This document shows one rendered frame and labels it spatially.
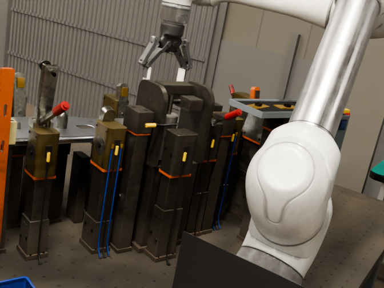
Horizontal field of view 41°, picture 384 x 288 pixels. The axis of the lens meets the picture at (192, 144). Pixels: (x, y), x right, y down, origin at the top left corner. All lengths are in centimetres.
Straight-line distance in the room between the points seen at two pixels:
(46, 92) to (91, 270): 48
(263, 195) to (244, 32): 327
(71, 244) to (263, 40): 287
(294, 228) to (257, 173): 13
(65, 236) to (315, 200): 85
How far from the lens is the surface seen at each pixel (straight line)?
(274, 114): 147
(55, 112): 126
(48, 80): 131
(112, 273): 143
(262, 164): 94
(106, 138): 137
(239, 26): 418
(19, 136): 143
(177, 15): 162
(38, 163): 133
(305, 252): 114
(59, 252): 149
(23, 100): 165
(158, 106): 139
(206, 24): 427
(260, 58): 409
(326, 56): 116
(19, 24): 572
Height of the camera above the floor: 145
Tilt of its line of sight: 17 degrees down
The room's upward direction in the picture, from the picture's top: 11 degrees clockwise
